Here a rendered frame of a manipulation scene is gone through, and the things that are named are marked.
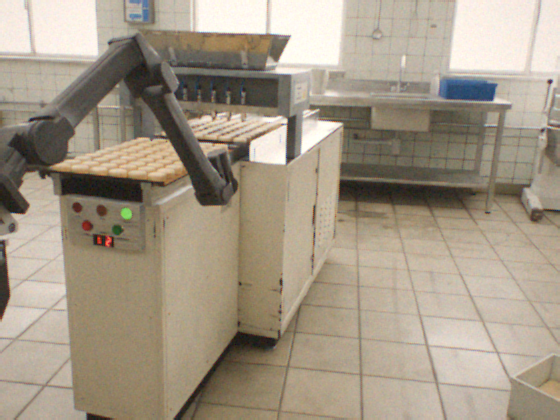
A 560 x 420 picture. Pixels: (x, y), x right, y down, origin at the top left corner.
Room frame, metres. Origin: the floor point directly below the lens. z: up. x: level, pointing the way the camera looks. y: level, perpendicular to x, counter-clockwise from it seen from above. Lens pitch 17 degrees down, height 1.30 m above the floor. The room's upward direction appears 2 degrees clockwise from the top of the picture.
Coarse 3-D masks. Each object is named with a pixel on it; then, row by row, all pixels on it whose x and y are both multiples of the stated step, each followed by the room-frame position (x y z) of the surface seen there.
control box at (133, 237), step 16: (96, 208) 1.59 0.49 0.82; (112, 208) 1.58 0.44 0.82; (128, 208) 1.56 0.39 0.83; (144, 208) 1.58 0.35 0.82; (80, 224) 1.61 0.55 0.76; (96, 224) 1.59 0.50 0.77; (112, 224) 1.58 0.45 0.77; (128, 224) 1.57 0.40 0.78; (144, 224) 1.58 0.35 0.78; (80, 240) 1.61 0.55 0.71; (112, 240) 1.58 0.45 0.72; (128, 240) 1.57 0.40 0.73; (144, 240) 1.58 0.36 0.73
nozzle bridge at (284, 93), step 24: (192, 72) 2.29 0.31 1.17; (216, 72) 2.26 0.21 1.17; (240, 72) 2.23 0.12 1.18; (264, 72) 2.21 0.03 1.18; (288, 72) 2.27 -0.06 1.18; (120, 96) 2.38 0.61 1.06; (192, 96) 2.38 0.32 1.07; (264, 96) 2.30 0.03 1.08; (288, 96) 2.18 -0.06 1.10; (144, 120) 2.50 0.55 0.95; (288, 120) 2.29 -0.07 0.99; (288, 144) 2.29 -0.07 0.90
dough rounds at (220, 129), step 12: (204, 120) 2.73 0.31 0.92; (216, 120) 2.81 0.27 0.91; (240, 120) 2.78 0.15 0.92; (252, 120) 2.78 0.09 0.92; (204, 132) 2.37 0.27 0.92; (216, 132) 2.39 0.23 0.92; (228, 132) 2.44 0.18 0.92; (240, 132) 2.42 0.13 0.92; (252, 132) 2.42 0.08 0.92; (264, 132) 2.51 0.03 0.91
